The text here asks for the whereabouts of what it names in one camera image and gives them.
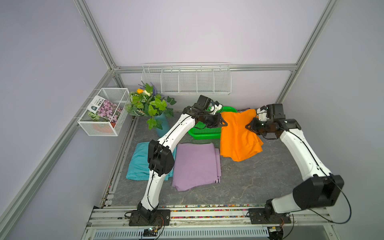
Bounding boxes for artificial green plant bouquet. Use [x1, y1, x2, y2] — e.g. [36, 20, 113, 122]
[125, 82, 177, 130]

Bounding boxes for aluminium rail front frame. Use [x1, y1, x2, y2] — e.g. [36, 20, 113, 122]
[82, 204, 341, 240]

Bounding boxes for orange pants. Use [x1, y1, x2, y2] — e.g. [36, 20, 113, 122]
[220, 109, 263, 162]

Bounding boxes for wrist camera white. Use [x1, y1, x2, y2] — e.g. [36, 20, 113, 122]
[257, 106, 269, 122]
[209, 102, 223, 115]

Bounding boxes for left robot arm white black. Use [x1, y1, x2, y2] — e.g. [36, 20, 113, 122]
[137, 95, 228, 219]

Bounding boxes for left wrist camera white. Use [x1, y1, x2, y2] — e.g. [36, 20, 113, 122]
[209, 102, 223, 115]

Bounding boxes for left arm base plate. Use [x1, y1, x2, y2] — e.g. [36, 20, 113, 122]
[129, 210, 171, 227]

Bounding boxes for purple pants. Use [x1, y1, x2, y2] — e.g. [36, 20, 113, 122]
[172, 143, 222, 192]

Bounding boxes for flower seed packet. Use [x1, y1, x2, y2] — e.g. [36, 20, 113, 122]
[87, 96, 123, 124]

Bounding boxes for white wire wall shelf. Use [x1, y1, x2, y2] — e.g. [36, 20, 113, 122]
[142, 64, 232, 94]

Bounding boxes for teal pants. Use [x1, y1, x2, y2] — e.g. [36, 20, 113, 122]
[125, 141, 178, 181]

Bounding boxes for green plastic basket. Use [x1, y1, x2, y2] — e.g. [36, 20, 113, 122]
[188, 122, 222, 140]

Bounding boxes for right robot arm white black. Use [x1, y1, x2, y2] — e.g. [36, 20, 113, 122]
[246, 104, 345, 216]

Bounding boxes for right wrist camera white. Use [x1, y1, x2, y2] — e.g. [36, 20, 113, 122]
[257, 106, 269, 122]

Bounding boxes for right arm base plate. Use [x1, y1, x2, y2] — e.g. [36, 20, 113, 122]
[246, 208, 292, 225]

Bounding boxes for teal vase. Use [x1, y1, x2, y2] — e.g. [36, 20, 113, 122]
[155, 113, 170, 138]

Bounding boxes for small green circuit board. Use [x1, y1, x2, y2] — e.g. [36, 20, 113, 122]
[141, 228, 158, 238]

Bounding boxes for white wire side basket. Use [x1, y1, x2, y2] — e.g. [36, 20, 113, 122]
[78, 88, 130, 137]

